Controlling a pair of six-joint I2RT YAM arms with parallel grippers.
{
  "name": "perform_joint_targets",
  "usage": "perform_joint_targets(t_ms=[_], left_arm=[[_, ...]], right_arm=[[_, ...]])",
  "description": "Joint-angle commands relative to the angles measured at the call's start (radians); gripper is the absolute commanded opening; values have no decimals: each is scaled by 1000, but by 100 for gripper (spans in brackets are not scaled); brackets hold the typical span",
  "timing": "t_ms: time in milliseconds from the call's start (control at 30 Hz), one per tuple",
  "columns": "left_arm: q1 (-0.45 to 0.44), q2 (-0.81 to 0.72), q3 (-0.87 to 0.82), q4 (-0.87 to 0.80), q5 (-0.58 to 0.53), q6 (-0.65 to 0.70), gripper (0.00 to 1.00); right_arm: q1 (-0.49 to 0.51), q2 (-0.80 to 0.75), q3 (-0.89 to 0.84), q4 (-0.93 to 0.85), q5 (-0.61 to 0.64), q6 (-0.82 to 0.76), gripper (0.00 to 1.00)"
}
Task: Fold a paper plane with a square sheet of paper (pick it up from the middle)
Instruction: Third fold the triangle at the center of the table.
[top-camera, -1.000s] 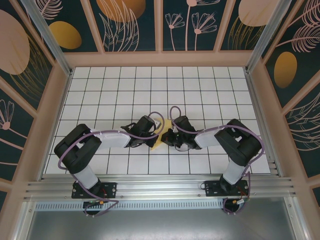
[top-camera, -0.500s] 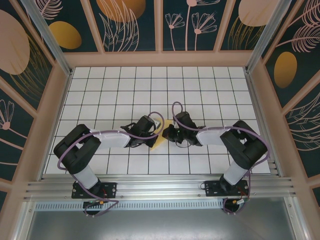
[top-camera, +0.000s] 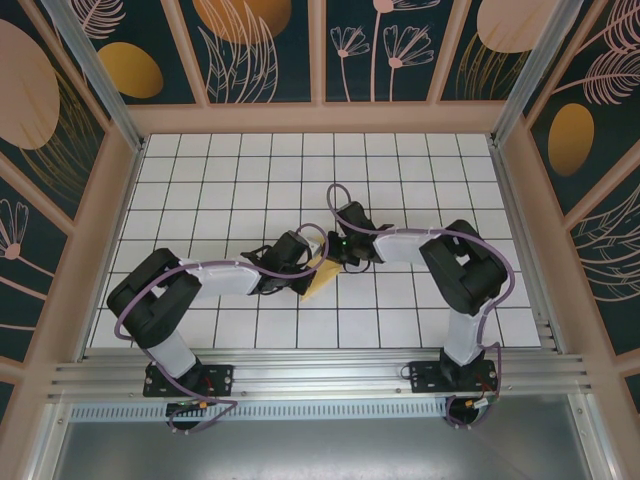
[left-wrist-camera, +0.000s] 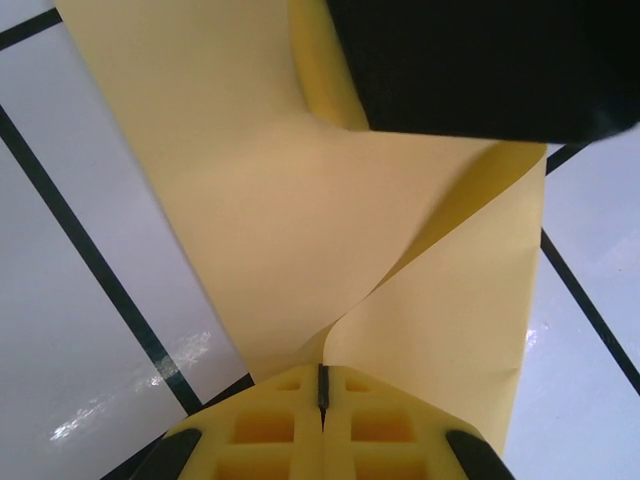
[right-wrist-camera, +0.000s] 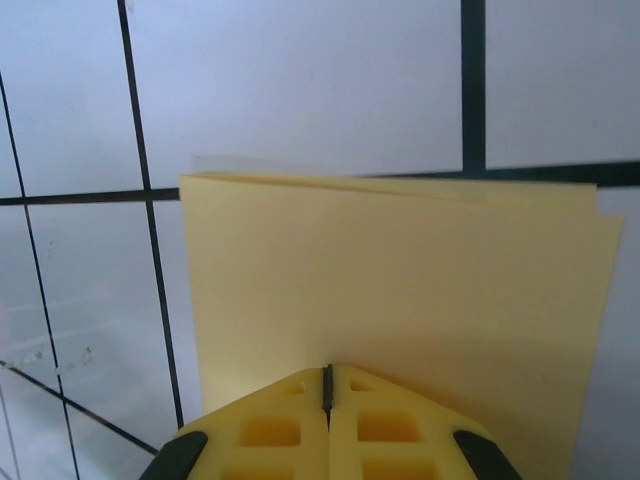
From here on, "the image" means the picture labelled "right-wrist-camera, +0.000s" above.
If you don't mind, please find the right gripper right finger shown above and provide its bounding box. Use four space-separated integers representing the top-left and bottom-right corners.
327 363 521 480

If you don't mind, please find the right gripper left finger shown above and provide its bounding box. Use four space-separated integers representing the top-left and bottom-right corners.
144 366 331 480

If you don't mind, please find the yellow cloth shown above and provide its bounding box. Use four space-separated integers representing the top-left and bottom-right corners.
178 172 625 480

